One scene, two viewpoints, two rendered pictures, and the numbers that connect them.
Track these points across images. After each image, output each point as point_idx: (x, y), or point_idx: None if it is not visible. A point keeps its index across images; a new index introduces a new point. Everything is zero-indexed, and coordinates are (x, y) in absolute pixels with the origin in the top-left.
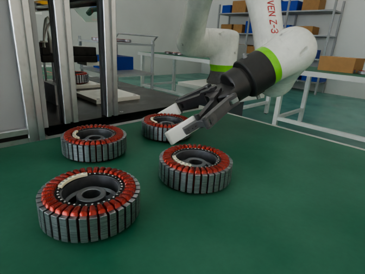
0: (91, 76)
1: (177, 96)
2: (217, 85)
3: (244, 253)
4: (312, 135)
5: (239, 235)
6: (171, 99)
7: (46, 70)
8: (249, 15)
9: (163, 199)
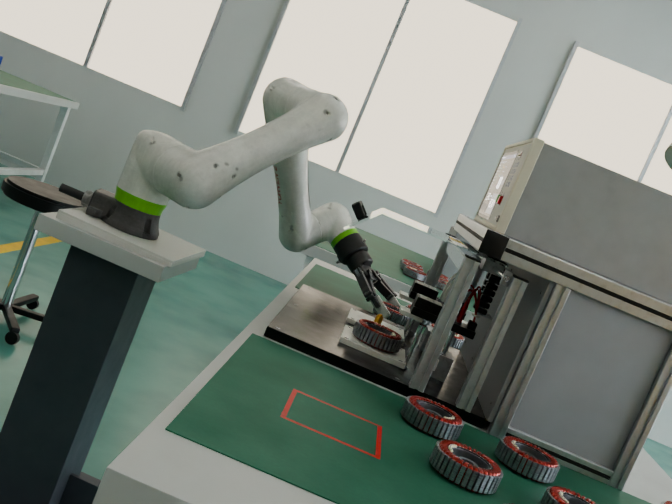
0: (231, 345)
1: (301, 289)
2: (363, 267)
3: None
4: (302, 271)
5: None
6: (319, 295)
7: (411, 346)
8: (294, 173)
9: None
